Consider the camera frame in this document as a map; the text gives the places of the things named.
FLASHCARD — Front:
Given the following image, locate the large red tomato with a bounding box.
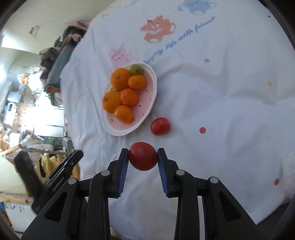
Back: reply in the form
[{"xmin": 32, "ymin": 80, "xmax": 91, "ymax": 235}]
[{"xmin": 128, "ymin": 142, "xmax": 157, "ymax": 171}]

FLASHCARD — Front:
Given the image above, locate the small red tomato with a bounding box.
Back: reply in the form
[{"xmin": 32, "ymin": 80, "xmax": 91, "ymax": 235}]
[{"xmin": 150, "ymin": 117, "xmax": 170, "ymax": 136}]

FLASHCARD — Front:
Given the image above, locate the small mandarin orange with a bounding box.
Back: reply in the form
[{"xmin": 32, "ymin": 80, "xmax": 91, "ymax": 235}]
[
  {"xmin": 120, "ymin": 88, "xmax": 139, "ymax": 107},
  {"xmin": 128, "ymin": 75, "xmax": 147, "ymax": 90},
  {"xmin": 114, "ymin": 105, "xmax": 133, "ymax": 124}
]

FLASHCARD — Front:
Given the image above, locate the green lime fruit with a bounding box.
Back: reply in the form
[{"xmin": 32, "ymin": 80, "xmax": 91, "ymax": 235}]
[{"xmin": 129, "ymin": 64, "xmax": 143, "ymax": 76}]

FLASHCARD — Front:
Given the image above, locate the wooden drying rack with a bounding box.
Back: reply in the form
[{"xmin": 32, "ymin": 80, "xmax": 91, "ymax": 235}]
[{"xmin": 1, "ymin": 148, "xmax": 69, "ymax": 205}]

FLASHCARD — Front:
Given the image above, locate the large orange with stem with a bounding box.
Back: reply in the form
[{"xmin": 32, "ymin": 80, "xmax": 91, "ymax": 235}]
[{"xmin": 102, "ymin": 90, "xmax": 122, "ymax": 114}]

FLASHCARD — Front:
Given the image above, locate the pink white oval plate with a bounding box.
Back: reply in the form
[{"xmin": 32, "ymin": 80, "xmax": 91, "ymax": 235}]
[{"xmin": 101, "ymin": 63, "xmax": 157, "ymax": 136}]

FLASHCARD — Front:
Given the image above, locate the pile of clothes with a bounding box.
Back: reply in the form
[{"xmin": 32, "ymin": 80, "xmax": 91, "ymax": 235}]
[{"xmin": 39, "ymin": 20, "xmax": 89, "ymax": 107}]

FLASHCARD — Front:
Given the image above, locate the white cartoon printed bedsheet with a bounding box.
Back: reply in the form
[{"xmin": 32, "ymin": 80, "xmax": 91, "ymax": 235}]
[{"xmin": 59, "ymin": 0, "xmax": 295, "ymax": 240}]

